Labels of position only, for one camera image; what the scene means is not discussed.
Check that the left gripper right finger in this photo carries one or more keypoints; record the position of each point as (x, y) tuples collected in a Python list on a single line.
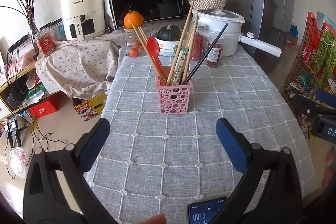
[(236, 146)]

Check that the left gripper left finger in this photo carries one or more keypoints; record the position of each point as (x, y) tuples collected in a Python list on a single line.
[(90, 144)]

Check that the pink perforated utensil holder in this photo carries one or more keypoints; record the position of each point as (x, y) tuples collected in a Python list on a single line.
[(173, 100)]

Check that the black chopstick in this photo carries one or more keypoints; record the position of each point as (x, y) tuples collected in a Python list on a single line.
[(191, 74)]

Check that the wooden chopstick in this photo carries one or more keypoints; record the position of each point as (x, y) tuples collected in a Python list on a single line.
[(170, 77), (190, 45)]

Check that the person's right hand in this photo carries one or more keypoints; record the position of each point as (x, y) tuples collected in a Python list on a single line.
[(157, 219)]

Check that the yellow cardboard box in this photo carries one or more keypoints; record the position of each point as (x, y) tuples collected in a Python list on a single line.
[(91, 108)]

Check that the red box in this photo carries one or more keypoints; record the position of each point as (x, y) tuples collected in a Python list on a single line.
[(46, 107)]

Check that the green leafy vegetables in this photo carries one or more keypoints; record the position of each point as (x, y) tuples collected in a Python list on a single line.
[(324, 60)]

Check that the smartphone with timer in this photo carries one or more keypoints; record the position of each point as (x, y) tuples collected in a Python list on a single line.
[(203, 212)]

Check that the grey checked tablecloth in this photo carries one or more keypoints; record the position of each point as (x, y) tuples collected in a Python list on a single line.
[(153, 163)]

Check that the cherry print cloth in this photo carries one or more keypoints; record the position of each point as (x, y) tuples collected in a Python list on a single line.
[(80, 69)]

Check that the red-label goji jar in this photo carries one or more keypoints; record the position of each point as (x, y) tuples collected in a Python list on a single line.
[(214, 57)]

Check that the clear jar silver lid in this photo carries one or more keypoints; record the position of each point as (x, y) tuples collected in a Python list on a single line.
[(199, 39)]

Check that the red-label nut jar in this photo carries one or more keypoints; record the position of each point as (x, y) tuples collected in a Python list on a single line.
[(45, 43)]

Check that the red plastic spoon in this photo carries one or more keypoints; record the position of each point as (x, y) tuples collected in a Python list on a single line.
[(153, 47)]

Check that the white ceramic bowls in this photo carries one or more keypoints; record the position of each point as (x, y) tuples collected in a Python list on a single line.
[(167, 48)]

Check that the white electric pot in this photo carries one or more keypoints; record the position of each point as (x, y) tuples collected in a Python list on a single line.
[(225, 32)]

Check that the green pumpkin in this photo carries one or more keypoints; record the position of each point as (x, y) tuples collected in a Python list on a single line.
[(169, 33)]

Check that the large orange tangerine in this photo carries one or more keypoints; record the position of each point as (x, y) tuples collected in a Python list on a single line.
[(133, 18)]

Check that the cream air fryer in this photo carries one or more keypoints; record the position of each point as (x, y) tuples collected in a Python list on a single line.
[(83, 19)]

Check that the dried twig branches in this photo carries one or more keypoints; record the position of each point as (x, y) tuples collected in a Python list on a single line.
[(27, 9)]

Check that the black wire rack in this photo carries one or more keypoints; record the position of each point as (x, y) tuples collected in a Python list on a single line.
[(300, 79)]

